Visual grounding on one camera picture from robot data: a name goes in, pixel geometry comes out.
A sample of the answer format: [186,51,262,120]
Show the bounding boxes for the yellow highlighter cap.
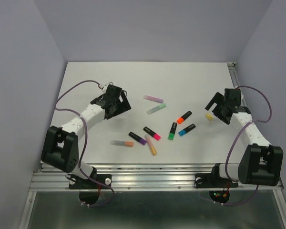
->
[205,113,213,121]

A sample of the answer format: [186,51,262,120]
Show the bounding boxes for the purple black highlighter body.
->
[128,132,147,145]

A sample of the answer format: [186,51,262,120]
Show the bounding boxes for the peach pastel highlighter body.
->
[110,140,133,147]

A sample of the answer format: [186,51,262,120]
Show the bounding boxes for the gold pastel highlighter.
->
[145,134,157,156]

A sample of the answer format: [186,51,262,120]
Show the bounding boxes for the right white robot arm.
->
[205,86,283,187]

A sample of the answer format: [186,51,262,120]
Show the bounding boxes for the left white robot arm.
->
[41,83,131,188]

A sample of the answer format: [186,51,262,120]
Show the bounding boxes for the pink pastel highlighter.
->
[143,95,163,104]

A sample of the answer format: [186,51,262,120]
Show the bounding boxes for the orange black highlighter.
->
[177,111,192,124]

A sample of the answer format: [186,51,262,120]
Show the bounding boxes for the pink black highlighter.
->
[143,126,161,141]

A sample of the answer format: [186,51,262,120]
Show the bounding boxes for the blue black highlighter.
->
[178,124,196,136]

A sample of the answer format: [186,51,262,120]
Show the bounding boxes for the green black highlighter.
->
[168,122,177,140]

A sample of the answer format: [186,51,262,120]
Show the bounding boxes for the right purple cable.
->
[200,85,273,206]

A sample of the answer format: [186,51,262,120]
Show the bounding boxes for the purple cable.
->
[55,80,115,208]
[200,85,273,206]

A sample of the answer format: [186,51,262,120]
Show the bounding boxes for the aluminium right side rail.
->
[226,62,255,134]

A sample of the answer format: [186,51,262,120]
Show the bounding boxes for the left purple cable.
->
[55,80,115,208]

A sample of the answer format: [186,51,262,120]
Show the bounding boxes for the aluminium front rail frame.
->
[19,164,286,229]

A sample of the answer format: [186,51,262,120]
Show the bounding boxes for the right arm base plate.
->
[194,173,239,188]

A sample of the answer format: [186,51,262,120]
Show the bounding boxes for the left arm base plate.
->
[67,174,112,190]

